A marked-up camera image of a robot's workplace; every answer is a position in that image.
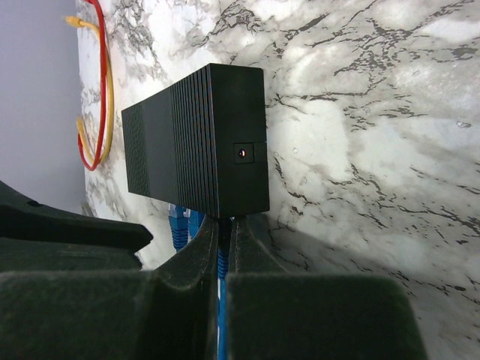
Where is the red ethernet cable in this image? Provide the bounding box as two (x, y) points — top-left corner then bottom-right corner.
(76, 0), (110, 173)

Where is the long blue ethernet cable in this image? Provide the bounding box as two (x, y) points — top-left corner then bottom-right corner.
(167, 204), (188, 253)

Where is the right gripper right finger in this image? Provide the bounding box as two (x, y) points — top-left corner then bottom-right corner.
(226, 217), (428, 359)

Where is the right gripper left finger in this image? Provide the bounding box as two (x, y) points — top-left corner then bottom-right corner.
(1, 217), (218, 359)

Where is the yellow ethernet cable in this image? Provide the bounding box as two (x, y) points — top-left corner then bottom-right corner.
(63, 15), (116, 161)

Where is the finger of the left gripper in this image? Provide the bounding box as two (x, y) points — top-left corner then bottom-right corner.
(1, 182), (153, 272)

